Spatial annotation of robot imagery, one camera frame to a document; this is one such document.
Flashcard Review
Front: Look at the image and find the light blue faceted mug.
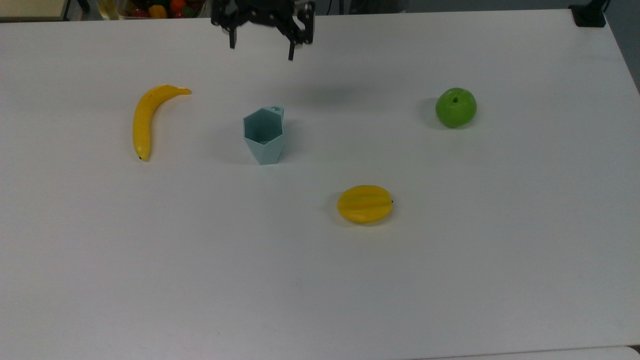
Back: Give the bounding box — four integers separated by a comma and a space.
242, 105, 286, 166

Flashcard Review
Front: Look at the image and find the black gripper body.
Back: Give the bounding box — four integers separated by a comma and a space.
210, 0, 317, 47

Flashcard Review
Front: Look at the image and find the wooden board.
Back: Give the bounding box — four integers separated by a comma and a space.
0, 0, 71, 22

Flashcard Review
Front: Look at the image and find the yellow starfruit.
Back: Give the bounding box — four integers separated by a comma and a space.
336, 184, 395, 225

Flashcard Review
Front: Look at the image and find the yellowish clear bottle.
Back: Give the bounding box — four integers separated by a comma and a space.
98, 0, 121, 21

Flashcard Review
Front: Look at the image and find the green apple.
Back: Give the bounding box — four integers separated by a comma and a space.
434, 87, 478, 129

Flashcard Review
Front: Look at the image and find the black table clamp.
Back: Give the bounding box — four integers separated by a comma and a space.
569, 0, 611, 28

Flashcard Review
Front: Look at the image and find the clear box of toy fruit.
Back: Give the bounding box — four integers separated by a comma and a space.
119, 0, 211, 20

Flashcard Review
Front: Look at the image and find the yellow banana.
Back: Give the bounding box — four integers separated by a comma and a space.
132, 84, 192, 162

